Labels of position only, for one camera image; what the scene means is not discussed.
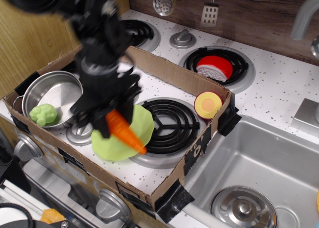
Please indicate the front right black burner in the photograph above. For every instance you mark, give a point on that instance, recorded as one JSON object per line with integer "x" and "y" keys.
{"x": 177, "y": 126}

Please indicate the silver oven knob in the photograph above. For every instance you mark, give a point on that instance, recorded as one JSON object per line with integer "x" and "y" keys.
{"x": 110, "y": 207}
{"x": 26, "y": 149}

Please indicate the red yellow toy fruit half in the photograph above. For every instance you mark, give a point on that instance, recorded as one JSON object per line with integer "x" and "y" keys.
{"x": 207, "y": 104}

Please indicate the green toy broccoli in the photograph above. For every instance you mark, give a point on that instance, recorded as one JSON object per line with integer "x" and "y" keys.
{"x": 43, "y": 114}

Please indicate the orange toy carrot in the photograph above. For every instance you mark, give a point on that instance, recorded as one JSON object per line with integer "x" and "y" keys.
{"x": 120, "y": 128}

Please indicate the silver oven knob right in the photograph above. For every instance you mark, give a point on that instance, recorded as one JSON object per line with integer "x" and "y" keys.
{"x": 110, "y": 207}

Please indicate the red toy cheese wedge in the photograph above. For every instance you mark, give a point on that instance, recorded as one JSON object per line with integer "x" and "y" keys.
{"x": 215, "y": 67}

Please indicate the silver slotted spatula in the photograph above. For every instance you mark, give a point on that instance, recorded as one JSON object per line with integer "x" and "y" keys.
{"x": 209, "y": 14}

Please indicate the silver stove knob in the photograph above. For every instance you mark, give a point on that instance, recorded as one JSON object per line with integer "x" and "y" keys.
{"x": 182, "y": 40}
{"x": 79, "y": 136}

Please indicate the silver skimmer ladle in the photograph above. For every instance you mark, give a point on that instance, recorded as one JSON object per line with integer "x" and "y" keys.
{"x": 164, "y": 7}

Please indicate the silver oven knob left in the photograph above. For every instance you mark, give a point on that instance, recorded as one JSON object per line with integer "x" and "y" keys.
{"x": 26, "y": 149}

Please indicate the stainless steel pot lid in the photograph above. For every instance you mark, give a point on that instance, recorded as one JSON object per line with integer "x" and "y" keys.
{"x": 244, "y": 207}

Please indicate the silver back stove knob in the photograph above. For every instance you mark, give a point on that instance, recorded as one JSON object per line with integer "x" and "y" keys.
{"x": 182, "y": 40}

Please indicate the light green plastic plate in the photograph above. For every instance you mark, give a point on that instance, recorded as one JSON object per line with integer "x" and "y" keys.
{"x": 113, "y": 149}

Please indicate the grey faucet spout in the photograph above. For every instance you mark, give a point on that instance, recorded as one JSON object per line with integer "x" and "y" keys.
{"x": 303, "y": 19}

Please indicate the silver front stove knob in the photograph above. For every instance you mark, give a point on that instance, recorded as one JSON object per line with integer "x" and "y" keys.
{"x": 79, "y": 136}

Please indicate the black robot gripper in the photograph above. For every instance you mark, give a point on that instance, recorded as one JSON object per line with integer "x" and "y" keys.
{"x": 104, "y": 88}

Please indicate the cardboard fence box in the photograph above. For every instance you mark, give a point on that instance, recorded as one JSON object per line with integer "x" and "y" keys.
{"x": 150, "y": 193}

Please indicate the stainless steel sink basin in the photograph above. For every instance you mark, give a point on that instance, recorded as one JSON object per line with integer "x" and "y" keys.
{"x": 281, "y": 166}

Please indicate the back left black burner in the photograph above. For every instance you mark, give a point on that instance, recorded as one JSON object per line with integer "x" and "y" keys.
{"x": 143, "y": 34}

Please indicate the back right black burner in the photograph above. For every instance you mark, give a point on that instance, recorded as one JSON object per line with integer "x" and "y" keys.
{"x": 243, "y": 69}

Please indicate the black burner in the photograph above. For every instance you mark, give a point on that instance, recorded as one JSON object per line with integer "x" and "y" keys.
{"x": 177, "y": 126}
{"x": 143, "y": 34}
{"x": 243, "y": 69}

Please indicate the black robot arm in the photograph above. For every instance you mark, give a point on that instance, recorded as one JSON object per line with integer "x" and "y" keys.
{"x": 88, "y": 14}

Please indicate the silver faucet handle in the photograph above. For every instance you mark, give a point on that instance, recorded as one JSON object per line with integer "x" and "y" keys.
{"x": 315, "y": 47}

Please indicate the grey faucet base block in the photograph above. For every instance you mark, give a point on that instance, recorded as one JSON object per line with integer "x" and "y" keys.
{"x": 307, "y": 117}

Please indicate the orange yellow toy piece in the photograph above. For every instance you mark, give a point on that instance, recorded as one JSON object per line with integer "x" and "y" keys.
{"x": 50, "y": 216}

